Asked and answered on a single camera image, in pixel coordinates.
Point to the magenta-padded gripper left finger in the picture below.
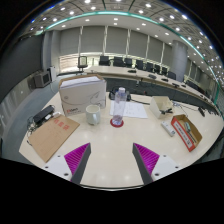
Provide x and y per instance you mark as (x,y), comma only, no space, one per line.
(59,165)

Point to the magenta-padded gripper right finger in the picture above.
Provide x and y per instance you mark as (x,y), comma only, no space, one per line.
(164,165)

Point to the clear plastic water bottle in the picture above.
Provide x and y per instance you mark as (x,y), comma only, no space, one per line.
(119,108)

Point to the brown paper envelope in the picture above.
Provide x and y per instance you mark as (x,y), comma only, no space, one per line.
(53,136)

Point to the brown box with red side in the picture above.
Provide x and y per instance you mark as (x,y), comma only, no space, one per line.
(181,135)

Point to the white power strip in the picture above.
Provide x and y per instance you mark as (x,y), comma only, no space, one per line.
(168,128)

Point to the dark tools in box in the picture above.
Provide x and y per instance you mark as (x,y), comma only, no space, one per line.
(190,133)

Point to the black power adapter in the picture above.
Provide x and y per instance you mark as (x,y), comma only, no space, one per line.
(43,114)

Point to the black clip tool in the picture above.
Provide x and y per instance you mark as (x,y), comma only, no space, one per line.
(166,111)

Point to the white ceramic mug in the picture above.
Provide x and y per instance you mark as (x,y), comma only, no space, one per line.
(92,115)

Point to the white open cardboard box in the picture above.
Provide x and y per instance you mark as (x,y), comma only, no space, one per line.
(158,105)

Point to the flat round red coaster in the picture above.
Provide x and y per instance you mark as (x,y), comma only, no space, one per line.
(117,126)

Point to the white printed paper sheet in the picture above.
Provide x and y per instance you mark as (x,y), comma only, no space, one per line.
(135,110)

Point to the black desk microphone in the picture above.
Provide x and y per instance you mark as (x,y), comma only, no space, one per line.
(201,111)

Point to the white printer paper carton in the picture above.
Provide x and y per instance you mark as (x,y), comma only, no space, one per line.
(81,95)

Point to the long curved conference desk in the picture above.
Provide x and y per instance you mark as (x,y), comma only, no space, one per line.
(143,85)

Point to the black desk telephone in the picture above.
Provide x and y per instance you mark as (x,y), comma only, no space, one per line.
(112,94)

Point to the grey floor monitor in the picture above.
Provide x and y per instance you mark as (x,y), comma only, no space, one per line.
(42,79)

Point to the row of black office chairs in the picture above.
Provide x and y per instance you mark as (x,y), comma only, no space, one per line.
(128,62)

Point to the round ceiling lights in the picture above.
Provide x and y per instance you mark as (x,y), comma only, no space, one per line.
(115,19)

